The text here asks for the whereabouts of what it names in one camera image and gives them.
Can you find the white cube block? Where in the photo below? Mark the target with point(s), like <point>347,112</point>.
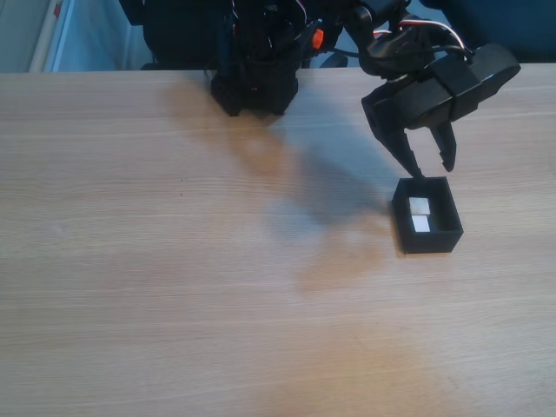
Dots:
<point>419,206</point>
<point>420,223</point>

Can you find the black open box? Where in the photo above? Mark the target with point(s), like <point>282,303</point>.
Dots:
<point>432,243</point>

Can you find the orange knob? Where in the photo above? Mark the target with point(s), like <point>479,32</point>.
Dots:
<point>317,38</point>

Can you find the white panel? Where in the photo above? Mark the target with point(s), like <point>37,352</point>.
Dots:
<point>50,39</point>

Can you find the black oval camera box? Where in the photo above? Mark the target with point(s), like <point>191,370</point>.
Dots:
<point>486,78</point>

